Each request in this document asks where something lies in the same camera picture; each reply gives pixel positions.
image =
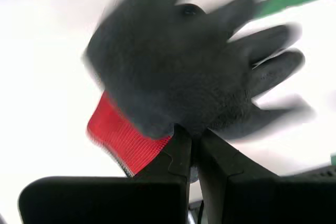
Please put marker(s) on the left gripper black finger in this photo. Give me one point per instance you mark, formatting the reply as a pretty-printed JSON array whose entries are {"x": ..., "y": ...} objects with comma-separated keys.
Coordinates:
[
  {"x": 262, "y": 200},
  {"x": 105, "y": 200}
]

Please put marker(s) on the black glove with red cuff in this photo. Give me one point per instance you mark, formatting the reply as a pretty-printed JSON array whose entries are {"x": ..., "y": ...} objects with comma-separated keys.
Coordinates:
[{"x": 162, "y": 64}]

